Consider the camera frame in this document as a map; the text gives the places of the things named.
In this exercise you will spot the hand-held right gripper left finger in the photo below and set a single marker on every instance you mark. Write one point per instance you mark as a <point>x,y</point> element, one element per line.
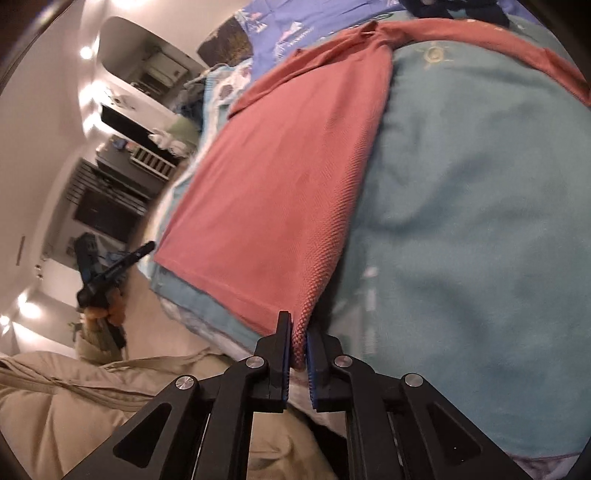
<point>287,355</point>

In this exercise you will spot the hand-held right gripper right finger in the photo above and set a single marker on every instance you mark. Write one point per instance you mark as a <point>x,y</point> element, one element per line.
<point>312,369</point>

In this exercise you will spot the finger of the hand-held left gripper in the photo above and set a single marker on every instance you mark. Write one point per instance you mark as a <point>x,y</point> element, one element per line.
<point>127,262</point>

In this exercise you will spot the pink knit shirt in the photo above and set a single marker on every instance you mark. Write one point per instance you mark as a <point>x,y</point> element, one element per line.
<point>277,184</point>

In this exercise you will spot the person's left forearm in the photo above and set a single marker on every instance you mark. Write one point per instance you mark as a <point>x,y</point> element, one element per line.
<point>94,341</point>

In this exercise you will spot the person's left hand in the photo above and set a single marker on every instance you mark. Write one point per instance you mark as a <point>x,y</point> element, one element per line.
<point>111,310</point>

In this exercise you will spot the dark wooden cabinet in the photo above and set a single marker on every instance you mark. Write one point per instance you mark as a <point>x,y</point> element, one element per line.
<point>106,207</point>

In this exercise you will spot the white slatted crib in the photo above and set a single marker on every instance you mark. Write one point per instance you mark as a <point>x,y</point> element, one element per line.
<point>150,161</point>

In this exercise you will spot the ceiling lamp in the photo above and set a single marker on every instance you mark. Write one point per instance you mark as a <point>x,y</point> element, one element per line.
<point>85,51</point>
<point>4,321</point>

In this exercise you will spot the white plush toy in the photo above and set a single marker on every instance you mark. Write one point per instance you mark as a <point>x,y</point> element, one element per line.
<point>167,141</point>

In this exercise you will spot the black television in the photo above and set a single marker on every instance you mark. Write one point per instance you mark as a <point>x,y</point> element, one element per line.
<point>124,124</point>

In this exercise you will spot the person's beige clothing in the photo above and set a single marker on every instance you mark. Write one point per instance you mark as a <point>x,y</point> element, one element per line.
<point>69,415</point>

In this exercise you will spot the light blue printed bedsheet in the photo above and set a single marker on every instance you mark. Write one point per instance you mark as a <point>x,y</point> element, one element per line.
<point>221,92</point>

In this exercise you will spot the teal printed blanket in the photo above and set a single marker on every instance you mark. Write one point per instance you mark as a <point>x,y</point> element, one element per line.
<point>461,230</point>

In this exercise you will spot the brown printed pillow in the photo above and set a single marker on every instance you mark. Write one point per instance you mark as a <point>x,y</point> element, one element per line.
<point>226,41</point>

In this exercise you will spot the purple printed bed sheet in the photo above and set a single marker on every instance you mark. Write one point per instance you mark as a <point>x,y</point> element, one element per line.
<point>277,27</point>

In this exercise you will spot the navy star-print garment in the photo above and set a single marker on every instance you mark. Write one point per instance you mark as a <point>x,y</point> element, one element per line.
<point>457,9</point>

